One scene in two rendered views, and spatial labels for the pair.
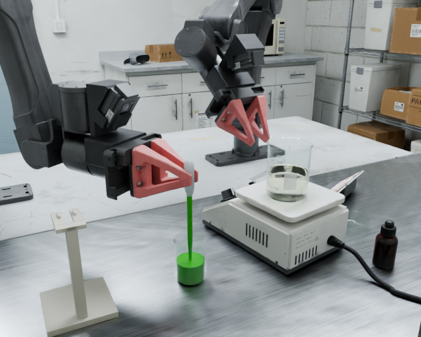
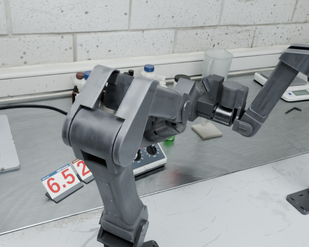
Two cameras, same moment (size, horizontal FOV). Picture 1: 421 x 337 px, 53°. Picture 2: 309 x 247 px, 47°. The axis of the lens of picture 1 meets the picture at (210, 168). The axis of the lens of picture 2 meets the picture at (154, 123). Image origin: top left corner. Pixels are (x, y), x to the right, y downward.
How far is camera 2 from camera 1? 151 cm
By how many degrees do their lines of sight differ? 130
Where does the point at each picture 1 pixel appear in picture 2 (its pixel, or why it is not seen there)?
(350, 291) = not seen: hidden behind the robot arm
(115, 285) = (197, 137)
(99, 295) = (200, 130)
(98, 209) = (232, 183)
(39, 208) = (270, 187)
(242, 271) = not seen: hidden behind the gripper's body
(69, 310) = (207, 127)
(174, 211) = (183, 177)
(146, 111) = not seen: outside the picture
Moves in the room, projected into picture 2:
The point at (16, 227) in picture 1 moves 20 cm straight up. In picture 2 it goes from (268, 171) to (286, 113)
